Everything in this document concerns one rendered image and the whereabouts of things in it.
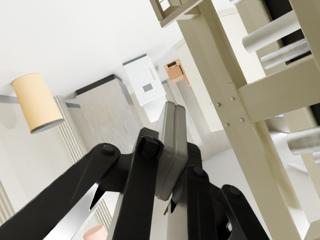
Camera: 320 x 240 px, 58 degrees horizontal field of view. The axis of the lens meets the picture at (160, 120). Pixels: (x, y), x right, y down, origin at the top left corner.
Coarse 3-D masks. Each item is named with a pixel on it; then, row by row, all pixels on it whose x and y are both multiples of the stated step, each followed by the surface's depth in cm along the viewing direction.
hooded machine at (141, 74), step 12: (132, 60) 564; (144, 60) 560; (132, 72) 560; (144, 72) 561; (156, 72) 562; (132, 84) 561; (144, 84) 561; (156, 84) 561; (144, 96) 561; (156, 96) 562; (144, 108) 570; (156, 108) 574
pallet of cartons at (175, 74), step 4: (176, 60) 808; (176, 64) 808; (180, 64) 809; (164, 68) 812; (168, 68) 811; (172, 68) 814; (176, 68) 813; (180, 68) 830; (168, 72) 816; (172, 72) 815; (176, 72) 814; (180, 72) 812; (184, 72) 809; (172, 76) 815; (176, 76) 814; (180, 76) 817; (184, 76) 840; (172, 80) 837; (176, 80) 889; (188, 80) 810; (188, 84) 830
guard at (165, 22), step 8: (152, 0) 80; (192, 0) 72; (200, 0) 72; (160, 8) 80; (184, 8) 74; (160, 16) 80; (168, 16) 78; (176, 16) 76; (160, 24) 80; (168, 24) 80
